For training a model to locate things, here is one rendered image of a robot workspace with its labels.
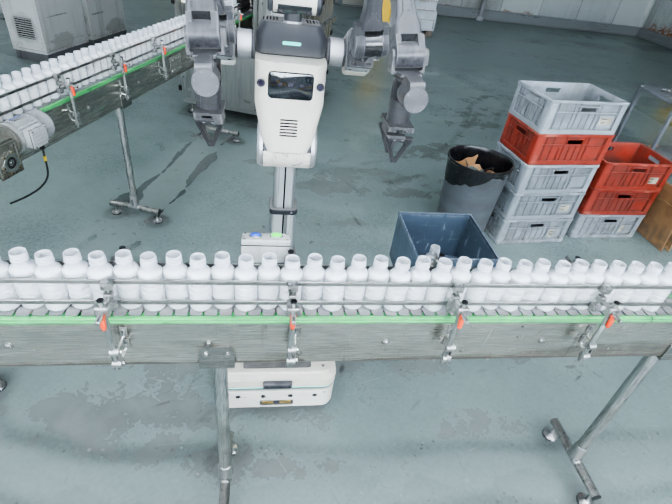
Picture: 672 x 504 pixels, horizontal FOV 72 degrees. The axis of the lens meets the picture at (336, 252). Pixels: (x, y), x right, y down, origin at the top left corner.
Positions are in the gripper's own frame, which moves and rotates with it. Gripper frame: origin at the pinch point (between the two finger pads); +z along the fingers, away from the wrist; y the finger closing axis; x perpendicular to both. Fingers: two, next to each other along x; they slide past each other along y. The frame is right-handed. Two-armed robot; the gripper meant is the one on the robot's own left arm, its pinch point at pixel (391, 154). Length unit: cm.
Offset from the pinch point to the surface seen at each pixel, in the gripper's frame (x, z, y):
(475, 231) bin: -52, 47, 38
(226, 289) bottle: 42, 33, -16
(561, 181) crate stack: -175, 84, 165
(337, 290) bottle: 12.5, 32.2, -17.0
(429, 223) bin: -35, 49, 46
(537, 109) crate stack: -141, 36, 170
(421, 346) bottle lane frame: -15, 52, -19
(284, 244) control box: 26.4, 28.8, -1.0
